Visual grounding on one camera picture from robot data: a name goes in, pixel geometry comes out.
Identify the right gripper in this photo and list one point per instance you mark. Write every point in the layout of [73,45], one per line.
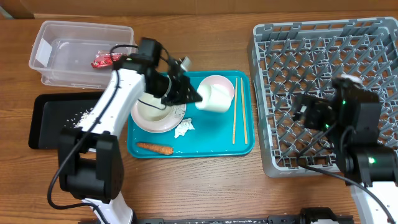
[315,107]

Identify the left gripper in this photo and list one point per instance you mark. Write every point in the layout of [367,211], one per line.
[186,89]

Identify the foil ball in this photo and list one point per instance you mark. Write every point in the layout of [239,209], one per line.
[179,111]

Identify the white cup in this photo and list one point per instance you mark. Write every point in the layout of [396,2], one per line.
[215,98]

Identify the white tissue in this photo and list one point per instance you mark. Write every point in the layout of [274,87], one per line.
[183,127]

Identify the red snack wrapper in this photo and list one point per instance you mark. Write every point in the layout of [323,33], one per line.
[104,59]

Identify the food scraps and rice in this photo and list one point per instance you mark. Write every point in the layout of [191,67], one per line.
[77,118]

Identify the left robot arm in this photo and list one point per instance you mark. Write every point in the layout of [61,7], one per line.
[91,170]

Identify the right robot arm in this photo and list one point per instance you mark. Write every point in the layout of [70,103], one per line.
[350,122]

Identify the grey dishwasher rack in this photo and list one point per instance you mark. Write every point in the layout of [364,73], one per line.
[287,59]

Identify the pink plate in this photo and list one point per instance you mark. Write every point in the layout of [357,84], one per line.
[164,125]

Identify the teal serving tray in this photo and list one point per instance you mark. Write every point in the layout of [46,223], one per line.
[213,132]

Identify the orange carrot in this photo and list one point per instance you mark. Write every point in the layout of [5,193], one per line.
[164,150]

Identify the clear plastic bin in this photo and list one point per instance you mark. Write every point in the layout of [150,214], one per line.
[64,51]

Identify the black tray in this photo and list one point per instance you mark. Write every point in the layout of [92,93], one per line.
[50,113]

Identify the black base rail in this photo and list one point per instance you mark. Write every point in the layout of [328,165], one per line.
[306,216]

